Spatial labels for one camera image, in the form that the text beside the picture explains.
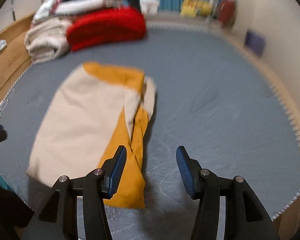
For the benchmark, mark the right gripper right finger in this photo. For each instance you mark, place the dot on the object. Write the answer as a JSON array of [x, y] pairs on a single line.
[[203, 185]]

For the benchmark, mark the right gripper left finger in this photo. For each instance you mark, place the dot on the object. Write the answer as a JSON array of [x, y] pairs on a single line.
[[100, 184]]

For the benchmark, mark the beige and mustard jacket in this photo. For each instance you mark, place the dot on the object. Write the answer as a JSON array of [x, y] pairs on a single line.
[[96, 109]]

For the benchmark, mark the tissue pack on headboard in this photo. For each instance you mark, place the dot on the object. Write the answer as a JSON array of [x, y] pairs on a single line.
[[0, 46]]

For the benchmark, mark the grey quilted mattress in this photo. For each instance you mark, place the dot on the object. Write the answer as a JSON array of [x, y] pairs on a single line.
[[209, 98]]

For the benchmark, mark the cream folded blanket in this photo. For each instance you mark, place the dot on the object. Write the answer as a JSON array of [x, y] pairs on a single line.
[[47, 41]]

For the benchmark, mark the white folded bedding stack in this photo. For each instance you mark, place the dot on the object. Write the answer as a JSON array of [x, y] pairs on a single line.
[[57, 8]]

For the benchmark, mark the red folded blanket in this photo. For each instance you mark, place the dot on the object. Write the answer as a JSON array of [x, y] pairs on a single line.
[[106, 26]]

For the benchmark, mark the purple flat box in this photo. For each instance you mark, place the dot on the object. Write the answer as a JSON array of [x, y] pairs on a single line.
[[255, 42]]

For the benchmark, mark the yellow plush toys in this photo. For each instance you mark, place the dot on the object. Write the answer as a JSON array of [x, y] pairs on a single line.
[[194, 8]]

